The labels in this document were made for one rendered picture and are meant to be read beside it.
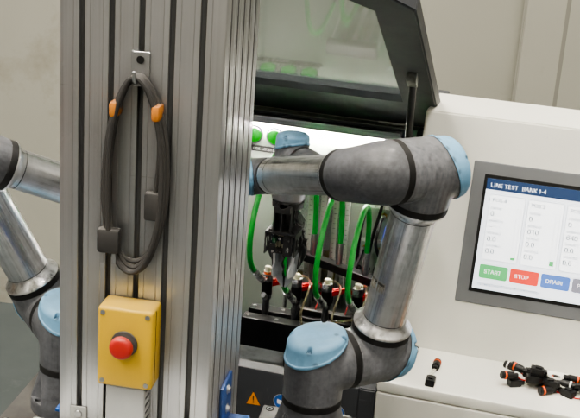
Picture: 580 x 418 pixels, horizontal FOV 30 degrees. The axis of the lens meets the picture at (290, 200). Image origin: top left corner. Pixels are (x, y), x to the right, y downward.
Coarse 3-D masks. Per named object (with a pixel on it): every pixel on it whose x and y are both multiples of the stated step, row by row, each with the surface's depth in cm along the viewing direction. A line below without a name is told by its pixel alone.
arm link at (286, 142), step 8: (280, 136) 233; (288, 136) 232; (296, 136) 232; (304, 136) 232; (280, 144) 233; (288, 144) 232; (296, 144) 231; (304, 144) 232; (280, 152) 233; (288, 152) 231
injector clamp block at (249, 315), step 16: (256, 304) 289; (256, 320) 280; (272, 320) 279; (288, 320) 280; (304, 320) 283; (320, 320) 282; (336, 320) 282; (240, 336) 282; (256, 336) 281; (272, 336) 280
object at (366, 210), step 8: (368, 208) 268; (360, 216) 264; (368, 216) 274; (360, 224) 262; (368, 224) 276; (368, 232) 277; (352, 240) 261; (368, 240) 278; (352, 248) 259; (368, 248) 279; (352, 256) 259; (368, 256) 280; (352, 264) 259; (368, 264) 280; (368, 272) 281; (352, 304) 265; (352, 312) 272
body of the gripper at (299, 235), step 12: (276, 204) 237; (300, 204) 237; (276, 216) 237; (288, 216) 238; (276, 228) 238; (288, 228) 238; (300, 228) 241; (264, 240) 238; (276, 240) 239; (288, 240) 237; (300, 240) 242; (264, 252) 239; (276, 252) 239; (288, 252) 238
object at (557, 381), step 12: (504, 372) 252; (528, 372) 254; (540, 372) 252; (516, 384) 253; (528, 384) 254; (552, 384) 251; (564, 384) 251; (576, 384) 251; (564, 396) 250; (576, 396) 250
